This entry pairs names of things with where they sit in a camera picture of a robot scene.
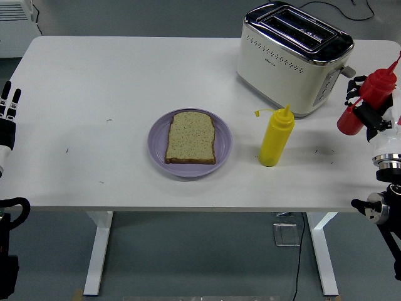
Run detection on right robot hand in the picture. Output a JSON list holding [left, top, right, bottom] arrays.
[[344, 74, 401, 158]]

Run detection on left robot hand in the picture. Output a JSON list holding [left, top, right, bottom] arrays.
[[0, 80, 23, 172]]

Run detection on red squeeze bottle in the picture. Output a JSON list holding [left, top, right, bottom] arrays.
[[336, 50, 401, 136]]

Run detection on slice of bread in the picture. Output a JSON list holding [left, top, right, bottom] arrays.
[[164, 111, 217, 165]]

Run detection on white radiator heater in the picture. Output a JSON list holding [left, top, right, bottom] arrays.
[[0, 0, 41, 59]]

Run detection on yellow squeeze bottle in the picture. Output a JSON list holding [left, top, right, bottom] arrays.
[[254, 103, 296, 167]]

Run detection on cream and chrome toaster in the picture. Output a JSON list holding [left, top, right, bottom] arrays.
[[235, 1, 357, 119]]

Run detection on white table leg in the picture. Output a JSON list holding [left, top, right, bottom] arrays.
[[83, 211, 114, 297], [305, 211, 340, 297]]

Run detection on metal floor socket plate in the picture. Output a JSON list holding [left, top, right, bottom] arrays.
[[272, 222, 301, 248]]

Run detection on purple plate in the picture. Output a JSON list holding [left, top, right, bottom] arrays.
[[147, 108, 233, 179]]

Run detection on black heater cable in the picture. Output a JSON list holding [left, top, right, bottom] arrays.
[[31, 3, 43, 36]]

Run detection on black toaster power cable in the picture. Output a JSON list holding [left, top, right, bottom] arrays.
[[297, 0, 375, 22]]

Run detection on black cable under table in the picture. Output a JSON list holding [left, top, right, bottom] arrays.
[[292, 212, 306, 301]]

